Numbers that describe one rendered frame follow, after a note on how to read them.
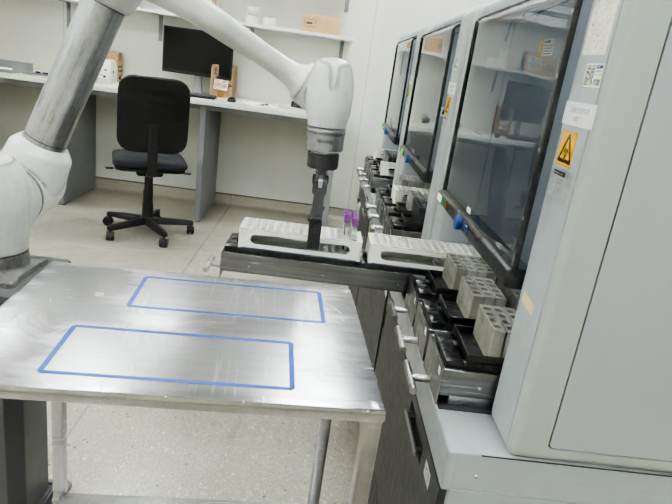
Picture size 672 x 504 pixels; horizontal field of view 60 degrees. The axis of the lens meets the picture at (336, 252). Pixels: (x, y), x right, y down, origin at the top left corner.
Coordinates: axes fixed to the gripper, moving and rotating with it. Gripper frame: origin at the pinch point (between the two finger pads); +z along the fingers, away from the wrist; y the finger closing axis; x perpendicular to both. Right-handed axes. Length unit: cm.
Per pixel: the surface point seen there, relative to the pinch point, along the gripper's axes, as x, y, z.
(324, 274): 3.5, 6.8, 7.9
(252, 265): -13.8, 6.7, 7.7
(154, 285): -29.2, 35.3, 3.7
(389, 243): 18.5, 2.9, -0.5
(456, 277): 31.4, 20.9, 0.2
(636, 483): 53, 65, 15
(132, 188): -154, -351, 79
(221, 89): -80, -324, -13
